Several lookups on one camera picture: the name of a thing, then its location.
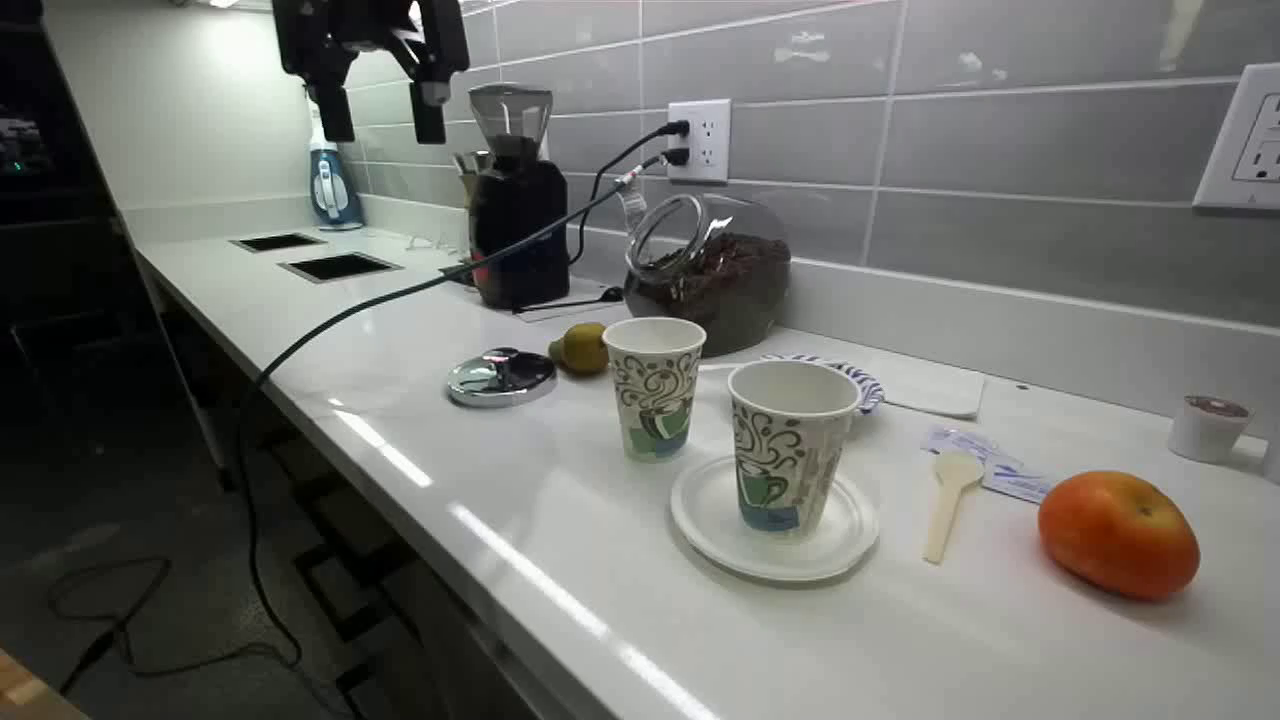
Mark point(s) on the small white pod cup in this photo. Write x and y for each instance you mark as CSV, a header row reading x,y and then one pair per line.
x,y
1205,426

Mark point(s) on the shiny metal jar lid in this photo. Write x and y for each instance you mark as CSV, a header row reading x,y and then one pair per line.
x,y
501,378

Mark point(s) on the black coffee grinder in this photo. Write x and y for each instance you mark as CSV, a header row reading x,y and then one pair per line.
x,y
522,220

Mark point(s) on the white saucer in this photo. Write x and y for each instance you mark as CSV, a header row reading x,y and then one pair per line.
x,y
826,544

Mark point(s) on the white napkin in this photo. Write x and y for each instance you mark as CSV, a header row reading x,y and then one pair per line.
x,y
934,387

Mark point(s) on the white wall outlet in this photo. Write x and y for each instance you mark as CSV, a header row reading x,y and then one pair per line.
x,y
707,143
1245,147

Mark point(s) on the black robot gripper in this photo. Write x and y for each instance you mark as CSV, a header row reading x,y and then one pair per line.
x,y
361,33

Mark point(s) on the patterned paper cup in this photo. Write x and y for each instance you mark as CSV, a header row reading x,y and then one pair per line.
x,y
654,393
786,453

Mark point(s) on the green pear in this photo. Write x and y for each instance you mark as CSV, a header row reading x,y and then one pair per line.
x,y
581,349

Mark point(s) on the glass jar of coffee beans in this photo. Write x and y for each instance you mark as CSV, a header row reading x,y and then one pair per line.
x,y
726,287

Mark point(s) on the wooden spoon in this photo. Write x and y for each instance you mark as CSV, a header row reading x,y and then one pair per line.
x,y
948,503

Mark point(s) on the blue white packet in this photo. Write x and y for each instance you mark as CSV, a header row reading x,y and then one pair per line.
x,y
1004,473

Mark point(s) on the blue patterned plate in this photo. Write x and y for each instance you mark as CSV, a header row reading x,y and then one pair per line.
x,y
866,387

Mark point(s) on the blue soap bottle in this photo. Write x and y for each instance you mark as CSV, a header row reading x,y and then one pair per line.
x,y
332,185

